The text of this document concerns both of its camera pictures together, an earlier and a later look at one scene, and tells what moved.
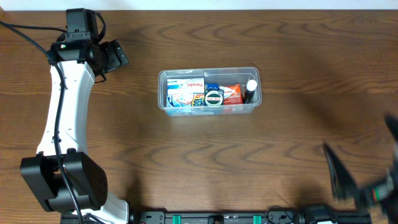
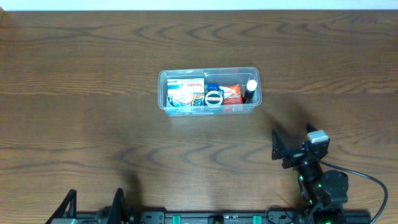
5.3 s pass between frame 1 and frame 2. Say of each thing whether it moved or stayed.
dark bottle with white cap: stayed
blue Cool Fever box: stayed
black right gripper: moved
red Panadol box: stayed
